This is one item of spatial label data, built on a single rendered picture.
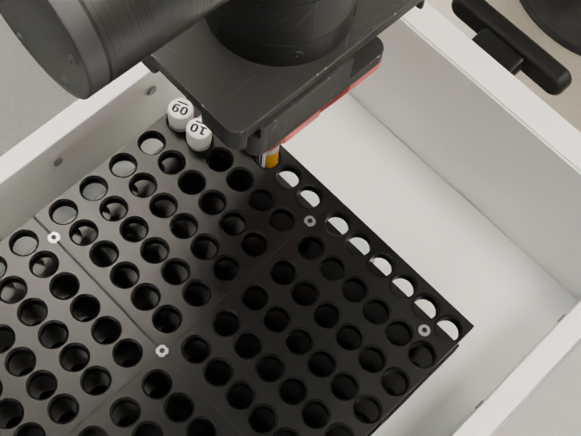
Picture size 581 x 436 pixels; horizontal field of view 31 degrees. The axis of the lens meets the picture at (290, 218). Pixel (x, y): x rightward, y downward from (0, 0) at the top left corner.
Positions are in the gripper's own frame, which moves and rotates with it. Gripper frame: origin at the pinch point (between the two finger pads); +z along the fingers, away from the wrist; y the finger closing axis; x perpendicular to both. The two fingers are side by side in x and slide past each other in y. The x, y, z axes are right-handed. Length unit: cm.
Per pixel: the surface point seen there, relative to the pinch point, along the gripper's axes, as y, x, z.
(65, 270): -10.9, 1.7, 2.9
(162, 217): -6.0, 0.9, 3.1
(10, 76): 14, 68, 92
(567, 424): 6.7, -18.9, 18.0
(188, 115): -1.9, 3.7, 1.9
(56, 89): 18, 62, 92
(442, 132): 9.0, -3.8, 6.4
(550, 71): 13.6, -6.0, 2.6
